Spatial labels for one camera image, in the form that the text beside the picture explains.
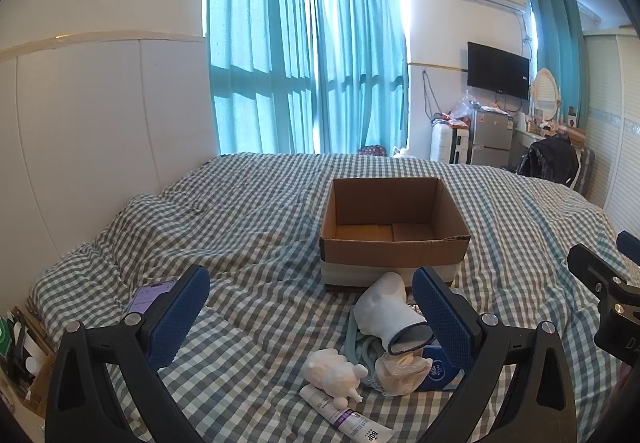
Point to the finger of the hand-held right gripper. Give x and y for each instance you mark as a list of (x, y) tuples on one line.
[(630, 245), (595, 270)]

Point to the black wall television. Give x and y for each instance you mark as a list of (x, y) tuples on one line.
[(497, 70)]

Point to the oval white mirror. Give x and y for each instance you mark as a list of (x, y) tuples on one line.
[(546, 93)]

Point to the wide teal curtain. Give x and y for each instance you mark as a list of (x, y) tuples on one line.
[(255, 48)]

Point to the black jacket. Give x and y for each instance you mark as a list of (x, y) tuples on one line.
[(550, 158)]

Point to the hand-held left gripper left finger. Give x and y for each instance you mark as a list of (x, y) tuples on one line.
[(180, 318)]

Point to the purple smartphone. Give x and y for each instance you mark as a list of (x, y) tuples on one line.
[(147, 298)]

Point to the small grey fridge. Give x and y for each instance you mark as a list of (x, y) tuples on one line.
[(492, 135)]

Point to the teal curtain beside wardrobe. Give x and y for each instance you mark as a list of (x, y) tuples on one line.
[(557, 43)]

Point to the beige cloth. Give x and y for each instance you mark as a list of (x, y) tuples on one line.
[(400, 375)]

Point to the small blue box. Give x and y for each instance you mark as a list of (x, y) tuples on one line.
[(436, 373)]

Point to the clear plastic bag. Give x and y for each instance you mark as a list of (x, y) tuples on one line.
[(464, 105)]

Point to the narrow teal curtain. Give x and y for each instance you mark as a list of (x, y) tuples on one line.
[(357, 53)]

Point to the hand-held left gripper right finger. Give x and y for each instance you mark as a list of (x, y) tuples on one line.
[(442, 318)]

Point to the checked bed blanket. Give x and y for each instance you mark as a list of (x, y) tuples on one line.
[(260, 233)]

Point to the white sock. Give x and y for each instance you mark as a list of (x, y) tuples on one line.
[(382, 310)]

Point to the white padded headboard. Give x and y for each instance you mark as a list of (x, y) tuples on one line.
[(100, 133)]

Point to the white plush toy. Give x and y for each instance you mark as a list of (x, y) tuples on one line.
[(332, 373)]

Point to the white wardrobe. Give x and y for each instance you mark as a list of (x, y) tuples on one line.
[(612, 123)]

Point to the cardboard box of clutter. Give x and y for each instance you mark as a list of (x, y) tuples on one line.
[(22, 353)]

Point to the white suitcase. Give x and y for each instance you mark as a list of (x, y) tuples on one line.
[(442, 143)]

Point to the white cream tube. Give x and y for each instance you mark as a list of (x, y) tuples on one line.
[(340, 418)]

